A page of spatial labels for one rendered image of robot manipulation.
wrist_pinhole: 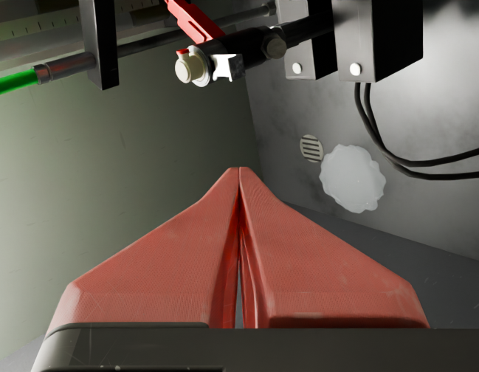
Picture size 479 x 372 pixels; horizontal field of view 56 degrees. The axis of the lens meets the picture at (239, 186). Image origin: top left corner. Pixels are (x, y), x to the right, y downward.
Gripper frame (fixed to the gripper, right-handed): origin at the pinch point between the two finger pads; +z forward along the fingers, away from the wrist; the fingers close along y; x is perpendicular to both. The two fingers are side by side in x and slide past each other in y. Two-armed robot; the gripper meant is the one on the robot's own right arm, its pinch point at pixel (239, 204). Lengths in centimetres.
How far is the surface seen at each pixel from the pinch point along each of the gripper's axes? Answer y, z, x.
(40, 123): 22.8, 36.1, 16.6
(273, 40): -2.3, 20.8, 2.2
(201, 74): 2.6, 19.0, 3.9
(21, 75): 20.0, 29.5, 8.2
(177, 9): 4.6, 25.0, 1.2
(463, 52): -22.6, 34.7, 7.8
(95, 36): 13.8, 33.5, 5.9
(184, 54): 3.6, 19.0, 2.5
